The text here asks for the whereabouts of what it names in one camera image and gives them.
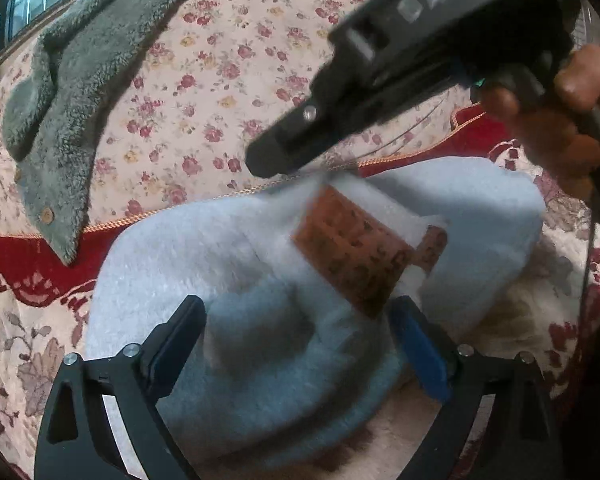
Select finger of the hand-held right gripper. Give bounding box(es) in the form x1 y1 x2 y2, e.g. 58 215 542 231
245 96 381 179

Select light blue fleece pants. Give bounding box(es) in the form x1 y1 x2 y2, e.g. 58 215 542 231
84 156 547 472

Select person's right hand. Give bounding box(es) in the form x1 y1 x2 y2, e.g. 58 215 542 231
480 42 600 225

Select green fleece garment with buttons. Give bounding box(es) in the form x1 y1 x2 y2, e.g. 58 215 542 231
2 0 231 267

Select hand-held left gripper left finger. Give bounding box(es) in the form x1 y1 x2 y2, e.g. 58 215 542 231
32 295 207 480

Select cream floral quilt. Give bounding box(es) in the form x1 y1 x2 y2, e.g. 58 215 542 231
0 0 487 242

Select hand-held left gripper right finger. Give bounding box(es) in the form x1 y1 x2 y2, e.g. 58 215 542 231
387 296 563 480

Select red and cream plush blanket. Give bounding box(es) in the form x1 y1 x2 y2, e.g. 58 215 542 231
0 110 600 480

